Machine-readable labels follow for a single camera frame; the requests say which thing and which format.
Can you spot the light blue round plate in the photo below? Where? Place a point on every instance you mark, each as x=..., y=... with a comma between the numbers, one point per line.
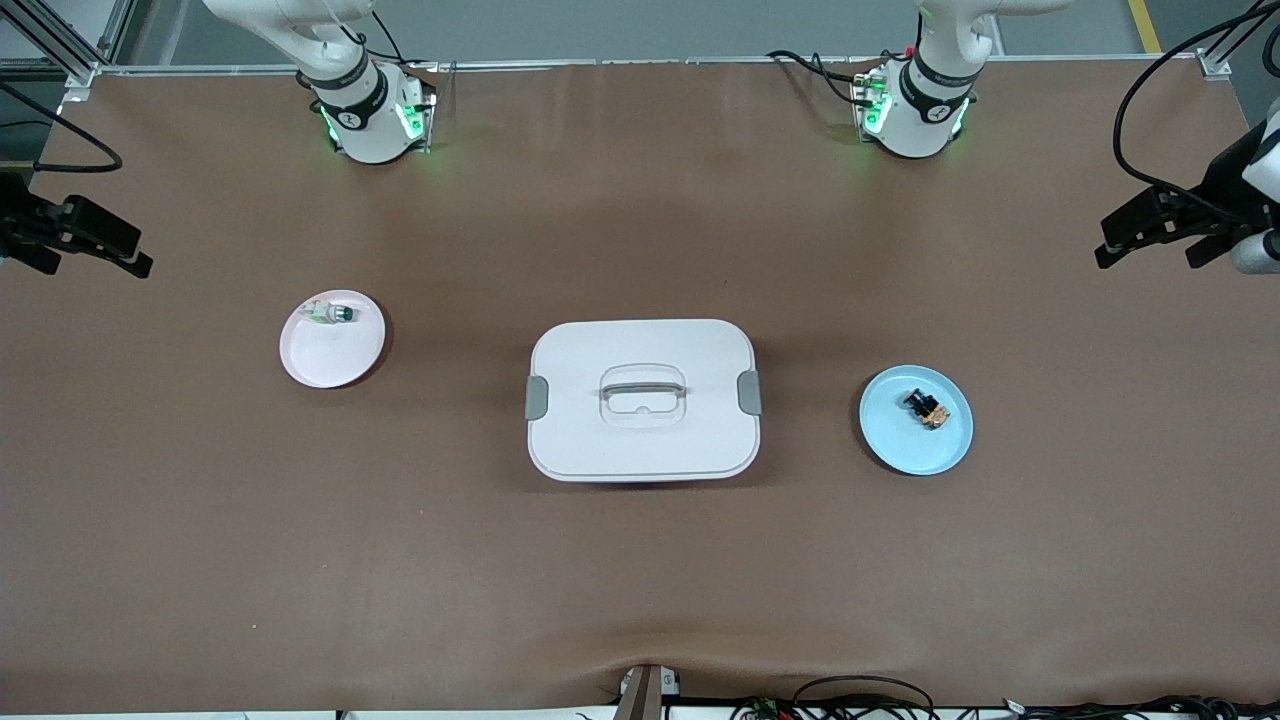
x=900, y=445

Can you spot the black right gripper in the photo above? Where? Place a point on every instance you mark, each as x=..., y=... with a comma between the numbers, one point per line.
x=12, y=203

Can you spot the pink round plate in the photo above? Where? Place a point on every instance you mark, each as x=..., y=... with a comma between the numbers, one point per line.
x=330, y=355

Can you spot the silver table edge rail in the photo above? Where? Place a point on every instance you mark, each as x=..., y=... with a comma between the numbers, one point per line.
x=650, y=61

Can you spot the brown table cover sheet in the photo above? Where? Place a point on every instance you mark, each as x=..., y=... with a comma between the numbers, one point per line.
x=640, y=580

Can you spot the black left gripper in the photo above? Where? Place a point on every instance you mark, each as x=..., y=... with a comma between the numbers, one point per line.
x=1221, y=180

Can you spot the black and orange switch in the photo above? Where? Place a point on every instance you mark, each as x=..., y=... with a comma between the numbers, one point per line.
x=927, y=410

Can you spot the aluminium frame post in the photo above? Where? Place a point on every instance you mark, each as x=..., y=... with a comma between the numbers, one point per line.
x=1215, y=65
x=78, y=70

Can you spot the white and green switch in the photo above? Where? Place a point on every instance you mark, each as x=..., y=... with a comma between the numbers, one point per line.
x=330, y=313

